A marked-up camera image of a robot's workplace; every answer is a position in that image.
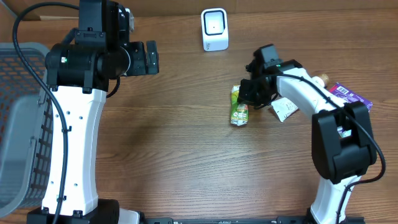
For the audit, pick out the white tube gold cap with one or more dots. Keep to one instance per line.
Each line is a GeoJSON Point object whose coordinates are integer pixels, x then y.
{"type": "Point", "coordinates": [283, 107]}

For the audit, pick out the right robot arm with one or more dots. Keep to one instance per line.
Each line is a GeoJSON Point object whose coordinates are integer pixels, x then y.
{"type": "Point", "coordinates": [344, 151]}

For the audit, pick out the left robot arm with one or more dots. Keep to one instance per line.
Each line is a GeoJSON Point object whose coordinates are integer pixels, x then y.
{"type": "Point", "coordinates": [79, 70]}

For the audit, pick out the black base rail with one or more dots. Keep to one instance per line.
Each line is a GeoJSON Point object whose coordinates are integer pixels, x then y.
{"type": "Point", "coordinates": [227, 220]}

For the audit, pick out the green drink carton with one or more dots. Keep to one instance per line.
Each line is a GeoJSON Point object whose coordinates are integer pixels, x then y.
{"type": "Point", "coordinates": [239, 111]}

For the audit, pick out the teal snack packet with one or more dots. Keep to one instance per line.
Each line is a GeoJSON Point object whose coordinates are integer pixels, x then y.
{"type": "Point", "coordinates": [343, 133]}

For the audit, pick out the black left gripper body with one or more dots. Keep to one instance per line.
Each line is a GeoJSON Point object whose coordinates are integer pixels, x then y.
{"type": "Point", "coordinates": [138, 65]}

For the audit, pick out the red purple snack pack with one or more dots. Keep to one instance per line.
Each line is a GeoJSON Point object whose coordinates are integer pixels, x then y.
{"type": "Point", "coordinates": [348, 95]}

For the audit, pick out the white barcode scanner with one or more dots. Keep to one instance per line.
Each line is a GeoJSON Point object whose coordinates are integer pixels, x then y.
{"type": "Point", "coordinates": [214, 27]}

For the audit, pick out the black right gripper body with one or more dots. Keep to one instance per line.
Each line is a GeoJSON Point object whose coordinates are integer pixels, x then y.
{"type": "Point", "coordinates": [258, 94]}

